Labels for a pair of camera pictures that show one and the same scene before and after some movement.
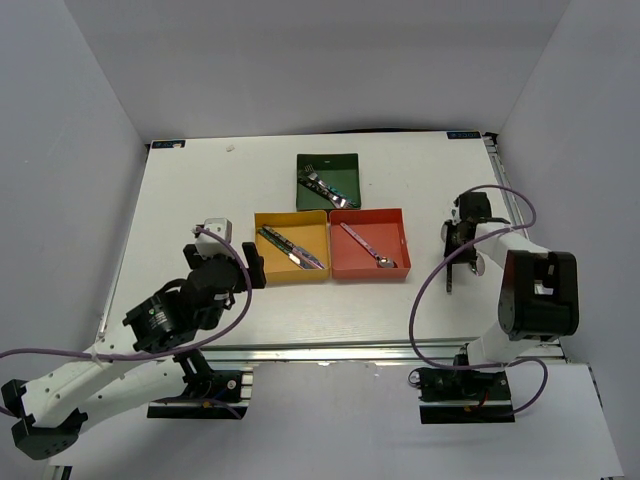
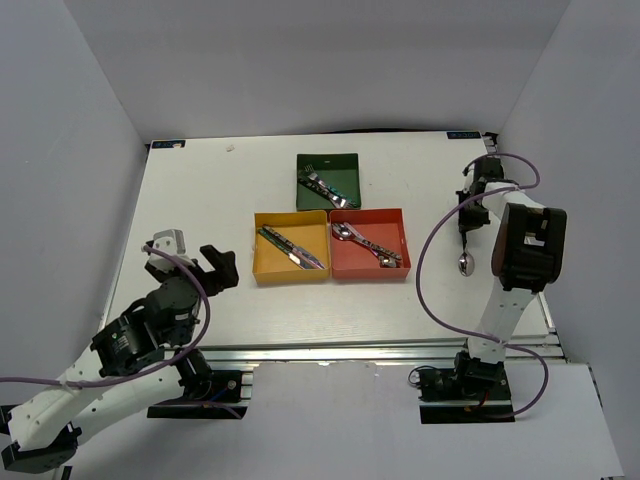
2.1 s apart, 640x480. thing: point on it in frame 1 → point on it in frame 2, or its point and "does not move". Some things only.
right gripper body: (451, 239) → (473, 216)
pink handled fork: (312, 175) does not move
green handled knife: (282, 247) does not move
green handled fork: (324, 186) does not move
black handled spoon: (449, 268) → (343, 233)
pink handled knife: (290, 243) does not move
